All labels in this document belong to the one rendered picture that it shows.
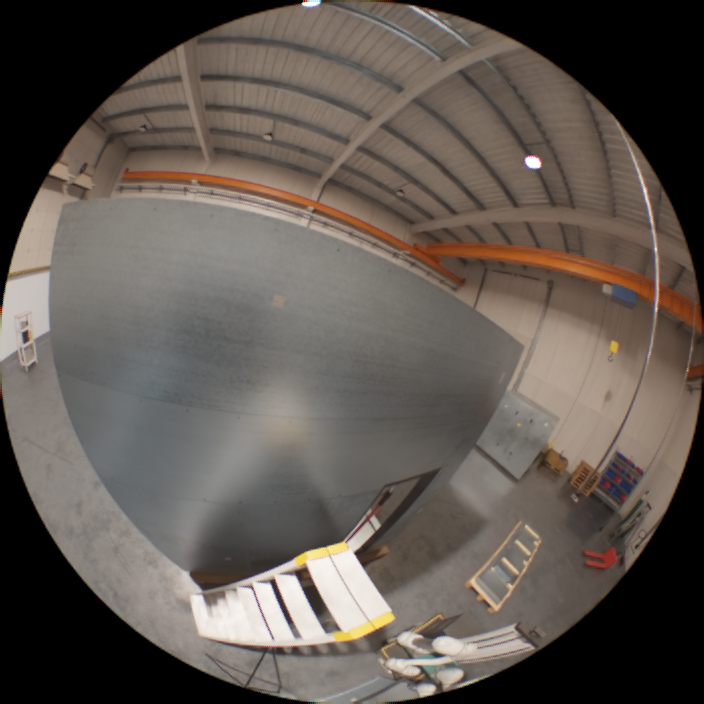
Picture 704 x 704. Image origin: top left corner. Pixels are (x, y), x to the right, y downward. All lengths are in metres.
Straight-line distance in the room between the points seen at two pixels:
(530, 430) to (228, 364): 6.90
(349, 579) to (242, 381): 0.71
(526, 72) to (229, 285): 5.56
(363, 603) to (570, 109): 6.36
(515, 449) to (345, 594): 6.70
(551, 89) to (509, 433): 8.44
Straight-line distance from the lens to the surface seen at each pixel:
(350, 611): 0.79
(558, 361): 11.24
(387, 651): 3.04
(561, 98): 5.69
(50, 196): 10.31
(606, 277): 8.07
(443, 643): 1.89
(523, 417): 6.94
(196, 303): 0.57
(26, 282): 10.26
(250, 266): 0.54
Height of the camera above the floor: 3.06
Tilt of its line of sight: 15 degrees down
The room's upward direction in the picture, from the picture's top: 18 degrees clockwise
